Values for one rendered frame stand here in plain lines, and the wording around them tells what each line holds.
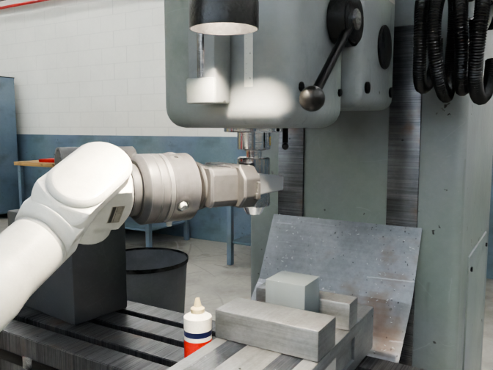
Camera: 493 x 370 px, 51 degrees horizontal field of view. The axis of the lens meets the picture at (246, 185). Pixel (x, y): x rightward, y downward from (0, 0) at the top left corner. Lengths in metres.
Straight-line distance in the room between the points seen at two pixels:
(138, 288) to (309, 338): 1.98
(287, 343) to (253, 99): 0.30
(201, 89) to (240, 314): 0.29
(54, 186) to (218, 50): 0.25
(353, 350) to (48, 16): 7.36
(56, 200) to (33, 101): 7.52
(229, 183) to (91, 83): 6.53
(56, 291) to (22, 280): 0.50
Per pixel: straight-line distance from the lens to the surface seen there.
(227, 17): 0.52
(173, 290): 2.66
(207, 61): 0.63
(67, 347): 0.92
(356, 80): 0.79
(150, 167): 0.63
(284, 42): 0.63
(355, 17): 0.73
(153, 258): 3.01
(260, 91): 0.63
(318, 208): 1.11
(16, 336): 1.00
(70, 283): 0.98
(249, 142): 0.72
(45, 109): 7.86
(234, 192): 0.67
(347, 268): 1.06
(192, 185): 0.64
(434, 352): 1.11
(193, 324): 0.75
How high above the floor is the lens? 1.31
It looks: 6 degrees down
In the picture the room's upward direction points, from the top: straight up
